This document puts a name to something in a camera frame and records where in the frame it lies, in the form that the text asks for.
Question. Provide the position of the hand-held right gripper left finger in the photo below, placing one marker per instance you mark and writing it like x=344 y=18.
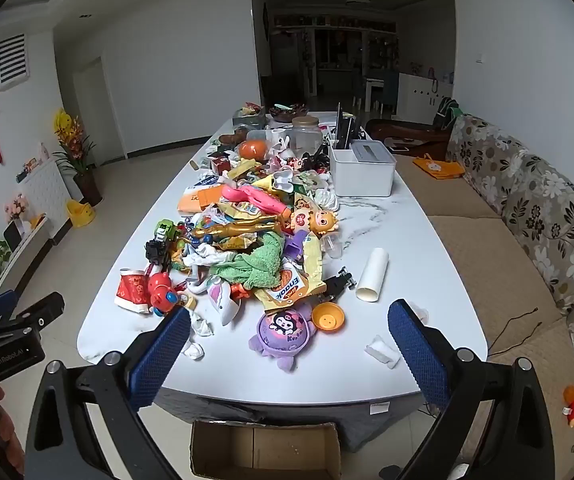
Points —
x=162 y=355

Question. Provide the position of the crumpled white tissue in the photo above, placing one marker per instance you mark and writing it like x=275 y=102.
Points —
x=194 y=350
x=382 y=350
x=201 y=326

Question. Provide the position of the green towel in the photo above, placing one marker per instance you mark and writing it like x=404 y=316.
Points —
x=257 y=265

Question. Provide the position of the black tablet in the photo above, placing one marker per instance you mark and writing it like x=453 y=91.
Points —
x=342 y=125

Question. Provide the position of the orange round lid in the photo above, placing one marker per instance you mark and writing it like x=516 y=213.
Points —
x=328 y=316

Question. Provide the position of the dark snack bowl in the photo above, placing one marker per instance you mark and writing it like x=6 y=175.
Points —
x=289 y=110

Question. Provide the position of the orange flat packet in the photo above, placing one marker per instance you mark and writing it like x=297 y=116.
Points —
x=199 y=197

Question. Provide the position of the cardboard box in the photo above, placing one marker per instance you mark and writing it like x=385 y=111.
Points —
x=267 y=452

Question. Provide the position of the green toy truck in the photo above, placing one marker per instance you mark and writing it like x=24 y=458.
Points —
x=165 y=230

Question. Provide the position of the yellow potty chair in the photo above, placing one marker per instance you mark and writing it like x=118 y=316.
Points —
x=79 y=212

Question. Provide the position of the yellow flower plant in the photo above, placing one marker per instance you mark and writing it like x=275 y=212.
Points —
x=72 y=145

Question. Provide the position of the tape roll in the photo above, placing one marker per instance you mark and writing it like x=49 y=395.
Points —
x=187 y=301

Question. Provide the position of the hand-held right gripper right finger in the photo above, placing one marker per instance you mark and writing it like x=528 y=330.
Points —
x=417 y=355

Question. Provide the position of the beige quilted sofa cover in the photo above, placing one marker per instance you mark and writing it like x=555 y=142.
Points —
x=467 y=260

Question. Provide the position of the white wall vent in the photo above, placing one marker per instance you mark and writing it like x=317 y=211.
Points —
x=12 y=57

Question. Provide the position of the white radiator cover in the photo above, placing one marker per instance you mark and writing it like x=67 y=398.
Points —
x=42 y=190

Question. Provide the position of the small orange toy piece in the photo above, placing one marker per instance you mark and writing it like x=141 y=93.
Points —
x=238 y=290

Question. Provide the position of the person's left hand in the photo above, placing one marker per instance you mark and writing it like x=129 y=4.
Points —
x=11 y=440

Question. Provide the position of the pink flower bouquet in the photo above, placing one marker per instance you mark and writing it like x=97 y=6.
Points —
x=17 y=207

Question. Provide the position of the pink toy gun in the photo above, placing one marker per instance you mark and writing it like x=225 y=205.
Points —
x=253 y=200

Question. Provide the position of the glass jar with wooden lid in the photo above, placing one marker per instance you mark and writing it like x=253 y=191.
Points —
x=306 y=136

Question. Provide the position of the clear plastic cup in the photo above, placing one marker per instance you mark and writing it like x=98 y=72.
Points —
x=334 y=247

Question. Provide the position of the white paper roll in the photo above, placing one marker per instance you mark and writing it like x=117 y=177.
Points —
x=373 y=275

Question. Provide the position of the orange cloth bag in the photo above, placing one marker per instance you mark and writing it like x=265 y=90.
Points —
x=437 y=167

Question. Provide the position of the white low cabinet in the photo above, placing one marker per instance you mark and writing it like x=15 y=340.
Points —
x=422 y=92

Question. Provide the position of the yellow snack packet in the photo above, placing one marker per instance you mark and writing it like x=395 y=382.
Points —
x=287 y=290

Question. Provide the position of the purple plush toy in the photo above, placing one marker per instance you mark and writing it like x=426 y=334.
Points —
x=279 y=332

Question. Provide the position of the floral sofa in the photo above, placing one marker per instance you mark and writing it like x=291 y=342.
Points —
x=542 y=200

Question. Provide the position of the green jacket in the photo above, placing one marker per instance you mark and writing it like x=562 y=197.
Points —
x=447 y=110

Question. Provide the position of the white storage box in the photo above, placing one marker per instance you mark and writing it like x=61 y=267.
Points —
x=362 y=165

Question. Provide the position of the purple toy scoop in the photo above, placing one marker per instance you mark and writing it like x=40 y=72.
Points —
x=294 y=251

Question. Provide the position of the gold doll figure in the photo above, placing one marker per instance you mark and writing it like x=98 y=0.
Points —
x=232 y=230

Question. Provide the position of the red toy figure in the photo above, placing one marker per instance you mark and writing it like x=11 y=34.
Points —
x=163 y=296

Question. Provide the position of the orange ball toy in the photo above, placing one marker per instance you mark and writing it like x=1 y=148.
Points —
x=252 y=149

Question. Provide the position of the red paper packet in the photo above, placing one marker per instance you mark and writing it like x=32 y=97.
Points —
x=132 y=290

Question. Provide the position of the cartoon doll head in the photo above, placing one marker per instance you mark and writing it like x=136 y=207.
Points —
x=312 y=220

